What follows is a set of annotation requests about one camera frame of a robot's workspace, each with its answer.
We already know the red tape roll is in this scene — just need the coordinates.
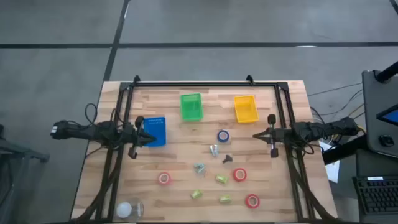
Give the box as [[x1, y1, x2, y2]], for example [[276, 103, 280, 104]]
[[245, 194, 261, 209], [233, 167, 248, 183]]

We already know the white light bulb lamp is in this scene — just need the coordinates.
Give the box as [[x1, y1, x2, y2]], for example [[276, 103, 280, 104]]
[[113, 198, 146, 223]]

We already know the dark grey stand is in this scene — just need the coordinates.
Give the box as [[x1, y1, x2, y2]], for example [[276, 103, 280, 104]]
[[0, 124, 50, 224]]

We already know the black aluminium table frame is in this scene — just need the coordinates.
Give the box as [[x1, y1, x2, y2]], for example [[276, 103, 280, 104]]
[[70, 80, 341, 224]]

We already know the green plastic basket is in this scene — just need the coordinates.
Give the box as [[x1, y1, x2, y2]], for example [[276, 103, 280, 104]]
[[180, 93, 205, 122]]

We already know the black round knob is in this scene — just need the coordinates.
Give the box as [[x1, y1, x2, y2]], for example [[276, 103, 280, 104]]
[[379, 134, 395, 147]]

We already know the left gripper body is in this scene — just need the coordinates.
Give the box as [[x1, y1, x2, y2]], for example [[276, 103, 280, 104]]
[[123, 115, 146, 160]]

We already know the pink foam block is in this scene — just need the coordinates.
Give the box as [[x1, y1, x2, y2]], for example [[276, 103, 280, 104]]
[[158, 172, 172, 187]]

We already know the white paper sheet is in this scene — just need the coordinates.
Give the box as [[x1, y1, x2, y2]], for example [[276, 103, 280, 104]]
[[318, 141, 341, 184]]

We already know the blue screen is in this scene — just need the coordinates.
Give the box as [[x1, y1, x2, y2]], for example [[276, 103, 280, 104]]
[[375, 104, 398, 126]]

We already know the black floor cable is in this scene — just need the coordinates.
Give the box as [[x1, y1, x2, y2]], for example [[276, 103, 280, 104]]
[[310, 89, 364, 118], [307, 82, 364, 97]]

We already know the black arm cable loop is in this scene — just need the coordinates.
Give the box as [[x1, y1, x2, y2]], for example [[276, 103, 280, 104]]
[[84, 103, 99, 125]]

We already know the black pole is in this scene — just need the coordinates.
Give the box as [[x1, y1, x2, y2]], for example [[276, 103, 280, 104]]
[[374, 60, 398, 84]]

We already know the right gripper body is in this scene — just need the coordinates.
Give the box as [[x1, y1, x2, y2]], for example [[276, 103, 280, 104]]
[[266, 113, 289, 159]]

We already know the black keyboard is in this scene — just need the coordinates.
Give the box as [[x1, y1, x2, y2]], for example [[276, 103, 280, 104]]
[[352, 175, 398, 215]]

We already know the yellow plastic basket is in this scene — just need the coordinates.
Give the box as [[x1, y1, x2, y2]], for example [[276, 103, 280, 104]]
[[233, 95, 260, 124]]

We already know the blue tape roll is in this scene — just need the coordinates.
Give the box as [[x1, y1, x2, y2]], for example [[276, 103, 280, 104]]
[[216, 129, 230, 144]]

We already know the black stand bar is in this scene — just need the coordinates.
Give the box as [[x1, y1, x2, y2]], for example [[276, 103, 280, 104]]
[[322, 134, 368, 166]]

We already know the blue plastic basket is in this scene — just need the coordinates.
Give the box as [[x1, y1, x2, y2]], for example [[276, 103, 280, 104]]
[[141, 116, 167, 148]]

